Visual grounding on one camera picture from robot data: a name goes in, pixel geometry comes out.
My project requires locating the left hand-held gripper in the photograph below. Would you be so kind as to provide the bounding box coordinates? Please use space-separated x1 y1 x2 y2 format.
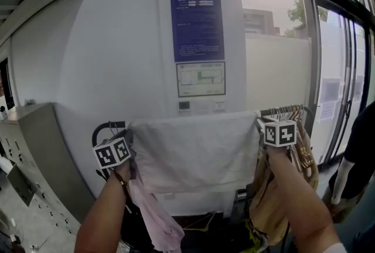
93 128 138 181

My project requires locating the row of gold hangers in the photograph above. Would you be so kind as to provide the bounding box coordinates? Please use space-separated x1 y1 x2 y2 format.
268 104 319 188

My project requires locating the wooden hanger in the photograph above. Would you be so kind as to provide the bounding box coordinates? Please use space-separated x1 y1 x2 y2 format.
182 211 217 233

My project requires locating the person's white sleeve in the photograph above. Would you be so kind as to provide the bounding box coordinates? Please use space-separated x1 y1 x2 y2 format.
316 242 350 253

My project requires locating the person's left forearm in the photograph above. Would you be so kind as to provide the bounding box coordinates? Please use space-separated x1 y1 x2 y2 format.
74 161 133 253

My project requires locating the small dark wall label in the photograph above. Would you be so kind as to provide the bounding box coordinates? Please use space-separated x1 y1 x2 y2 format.
176 101 192 117

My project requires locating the black framed glass door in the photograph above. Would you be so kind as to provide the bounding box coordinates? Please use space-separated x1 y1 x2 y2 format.
315 2 375 169

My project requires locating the black garment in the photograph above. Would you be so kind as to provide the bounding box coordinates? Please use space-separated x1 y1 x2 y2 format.
119 201 155 251

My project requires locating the grey locker cabinet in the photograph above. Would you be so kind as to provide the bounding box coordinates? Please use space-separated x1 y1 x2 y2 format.
0 102 97 244

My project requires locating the yellow patterned garment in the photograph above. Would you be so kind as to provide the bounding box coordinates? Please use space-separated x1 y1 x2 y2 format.
242 218 269 253

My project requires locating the pink garment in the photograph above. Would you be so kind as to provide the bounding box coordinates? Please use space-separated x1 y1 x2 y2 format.
128 158 186 253

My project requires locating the framed floor plan sign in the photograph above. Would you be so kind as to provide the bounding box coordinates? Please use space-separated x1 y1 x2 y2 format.
175 61 227 98

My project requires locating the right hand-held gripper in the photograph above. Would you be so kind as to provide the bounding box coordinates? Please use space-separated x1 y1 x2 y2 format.
255 117 298 149

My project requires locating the white paper notice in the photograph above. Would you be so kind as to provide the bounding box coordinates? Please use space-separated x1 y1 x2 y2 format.
317 101 337 124

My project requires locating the person's right forearm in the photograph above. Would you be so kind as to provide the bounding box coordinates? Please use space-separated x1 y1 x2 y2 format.
264 145 349 253

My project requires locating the blue wall poster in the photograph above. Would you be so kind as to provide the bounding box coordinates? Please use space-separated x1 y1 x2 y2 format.
169 0 226 63

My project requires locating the black clothes rack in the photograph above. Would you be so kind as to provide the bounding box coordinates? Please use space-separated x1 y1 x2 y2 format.
91 104 315 253

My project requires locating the white cloth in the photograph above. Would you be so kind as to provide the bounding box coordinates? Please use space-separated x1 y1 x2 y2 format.
128 111 262 219

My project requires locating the dark beaded wristband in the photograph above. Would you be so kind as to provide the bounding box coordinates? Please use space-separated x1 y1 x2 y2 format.
112 170 130 190

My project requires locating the black framed window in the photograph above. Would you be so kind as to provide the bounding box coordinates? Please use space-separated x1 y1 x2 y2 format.
234 0 320 114

